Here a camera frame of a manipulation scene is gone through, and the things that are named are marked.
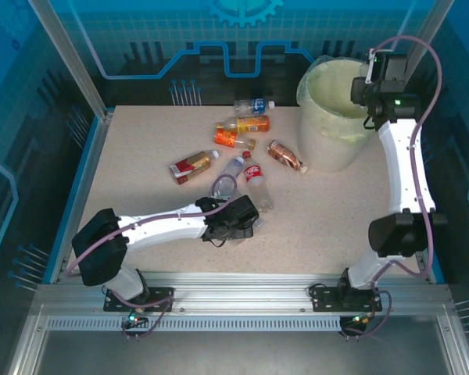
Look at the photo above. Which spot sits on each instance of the clear bottle red cola label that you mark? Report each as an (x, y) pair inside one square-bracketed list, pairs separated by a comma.
[(253, 173)]

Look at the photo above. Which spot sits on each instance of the clear water bottle pale cap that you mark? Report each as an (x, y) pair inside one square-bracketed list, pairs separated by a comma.
[(231, 168)]

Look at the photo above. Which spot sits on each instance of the orange label bottle yellow cap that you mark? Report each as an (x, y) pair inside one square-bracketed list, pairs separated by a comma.
[(226, 138)]

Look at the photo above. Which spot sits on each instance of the copper coloured plastic bottle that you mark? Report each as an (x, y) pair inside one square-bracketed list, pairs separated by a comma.
[(283, 153)]

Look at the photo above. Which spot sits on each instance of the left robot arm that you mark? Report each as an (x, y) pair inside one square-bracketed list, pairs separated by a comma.
[(160, 228)]

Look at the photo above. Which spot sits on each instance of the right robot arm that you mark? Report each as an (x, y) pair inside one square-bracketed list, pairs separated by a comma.
[(406, 168)]

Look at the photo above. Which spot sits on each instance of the translucent bin liner bag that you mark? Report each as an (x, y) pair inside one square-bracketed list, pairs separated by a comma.
[(328, 90)]

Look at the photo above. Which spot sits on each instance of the white waste bin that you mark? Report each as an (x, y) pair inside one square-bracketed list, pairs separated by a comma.
[(324, 156)]

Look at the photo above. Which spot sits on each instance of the red gold tea bottle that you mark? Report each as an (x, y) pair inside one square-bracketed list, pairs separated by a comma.
[(191, 165)]

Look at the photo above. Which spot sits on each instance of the yellow orange juice bottle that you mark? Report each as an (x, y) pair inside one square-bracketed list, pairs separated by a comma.
[(250, 124)]

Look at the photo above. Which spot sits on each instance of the clear bottle blue label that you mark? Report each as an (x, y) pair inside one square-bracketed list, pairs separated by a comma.
[(254, 106)]

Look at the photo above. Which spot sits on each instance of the aluminium mounting rail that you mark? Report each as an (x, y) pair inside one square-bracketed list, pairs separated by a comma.
[(238, 293)]

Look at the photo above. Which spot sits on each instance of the aluminium frame post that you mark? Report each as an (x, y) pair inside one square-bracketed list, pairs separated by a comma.
[(430, 23), (76, 64)]

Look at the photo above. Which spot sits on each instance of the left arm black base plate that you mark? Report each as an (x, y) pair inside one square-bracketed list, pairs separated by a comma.
[(160, 300)]

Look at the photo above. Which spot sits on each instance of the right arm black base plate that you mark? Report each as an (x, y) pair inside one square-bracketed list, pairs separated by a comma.
[(324, 298)]

